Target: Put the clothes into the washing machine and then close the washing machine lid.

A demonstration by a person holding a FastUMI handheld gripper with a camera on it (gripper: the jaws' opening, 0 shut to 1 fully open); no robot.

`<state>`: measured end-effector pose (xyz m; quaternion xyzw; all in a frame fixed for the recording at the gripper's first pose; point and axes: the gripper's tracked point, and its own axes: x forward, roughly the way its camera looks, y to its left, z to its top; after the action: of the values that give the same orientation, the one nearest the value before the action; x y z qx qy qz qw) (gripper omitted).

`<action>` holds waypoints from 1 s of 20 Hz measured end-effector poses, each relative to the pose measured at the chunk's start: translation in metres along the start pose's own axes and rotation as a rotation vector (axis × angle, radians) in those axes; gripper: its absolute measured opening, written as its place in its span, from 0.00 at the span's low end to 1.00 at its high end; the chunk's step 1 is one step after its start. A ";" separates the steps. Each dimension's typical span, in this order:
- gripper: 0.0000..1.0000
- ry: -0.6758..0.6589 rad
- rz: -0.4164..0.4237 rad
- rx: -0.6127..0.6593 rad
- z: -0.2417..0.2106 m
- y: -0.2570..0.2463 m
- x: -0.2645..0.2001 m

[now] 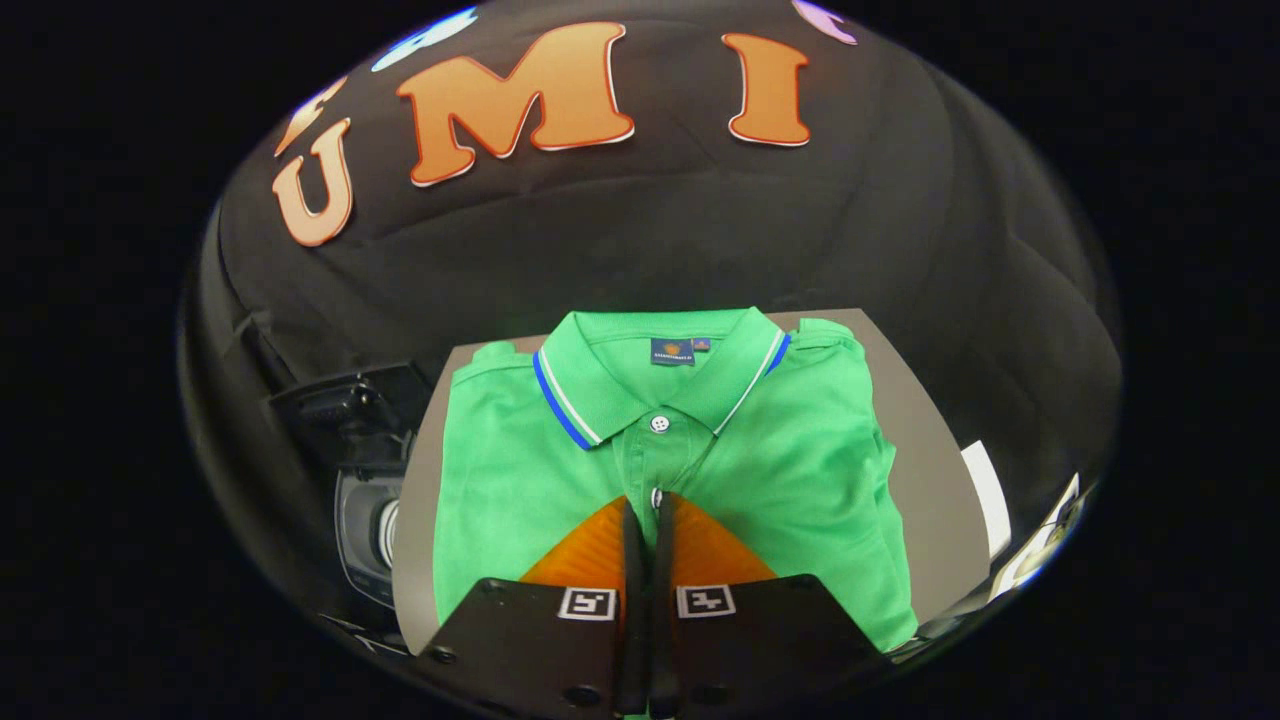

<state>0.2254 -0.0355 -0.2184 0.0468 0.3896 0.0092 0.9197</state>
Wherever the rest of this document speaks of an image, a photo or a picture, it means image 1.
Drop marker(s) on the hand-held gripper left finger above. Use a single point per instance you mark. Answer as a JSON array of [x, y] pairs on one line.
[[632, 600]]

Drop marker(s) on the white panel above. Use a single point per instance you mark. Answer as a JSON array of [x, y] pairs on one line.
[[1040, 540]]

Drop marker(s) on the green polo shirt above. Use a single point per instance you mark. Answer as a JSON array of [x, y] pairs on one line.
[[800, 480]]

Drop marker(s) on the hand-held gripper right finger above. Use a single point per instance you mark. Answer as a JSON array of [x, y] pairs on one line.
[[664, 600]]

